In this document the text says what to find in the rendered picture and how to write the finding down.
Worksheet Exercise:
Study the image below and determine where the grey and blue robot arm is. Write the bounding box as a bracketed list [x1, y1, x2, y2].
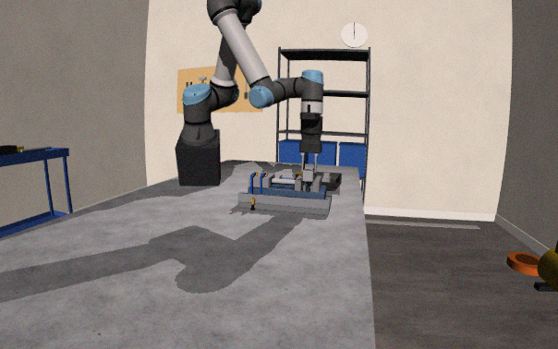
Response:
[181, 0, 324, 146]

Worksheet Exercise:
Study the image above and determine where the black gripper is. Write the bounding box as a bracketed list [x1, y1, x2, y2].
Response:
[299, 102, 323, 173]

